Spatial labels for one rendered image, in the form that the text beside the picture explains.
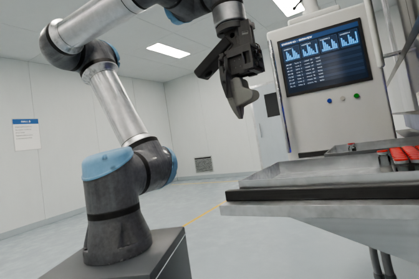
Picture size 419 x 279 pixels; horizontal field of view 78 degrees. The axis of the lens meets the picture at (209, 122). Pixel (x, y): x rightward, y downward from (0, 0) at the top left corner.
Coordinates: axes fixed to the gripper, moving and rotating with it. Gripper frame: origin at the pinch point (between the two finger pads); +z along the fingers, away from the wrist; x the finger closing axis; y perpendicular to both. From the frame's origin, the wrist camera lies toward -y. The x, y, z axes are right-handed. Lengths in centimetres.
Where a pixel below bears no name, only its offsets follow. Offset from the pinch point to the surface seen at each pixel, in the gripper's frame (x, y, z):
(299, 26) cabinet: 88, 2, -47
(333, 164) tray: 19.5, 15.6, 16.0
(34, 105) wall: 181, -482, -107
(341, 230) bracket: -2.5, 17.9, 24.6
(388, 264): 100, 20, 79
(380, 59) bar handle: 65, 32, -15
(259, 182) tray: -6.0, 5.2, 14.7
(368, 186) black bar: -8.1, 23.5, 15.7
